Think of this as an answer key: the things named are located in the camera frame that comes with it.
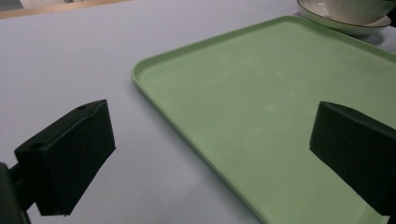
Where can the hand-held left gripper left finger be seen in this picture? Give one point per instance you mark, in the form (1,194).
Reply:
(67,161)

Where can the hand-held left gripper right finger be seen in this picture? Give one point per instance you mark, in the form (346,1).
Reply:
(358,152)

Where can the white bowl on saucer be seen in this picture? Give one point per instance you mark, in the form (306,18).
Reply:
(339,25)

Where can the green plastic tray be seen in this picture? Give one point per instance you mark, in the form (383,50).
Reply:
(249,124)

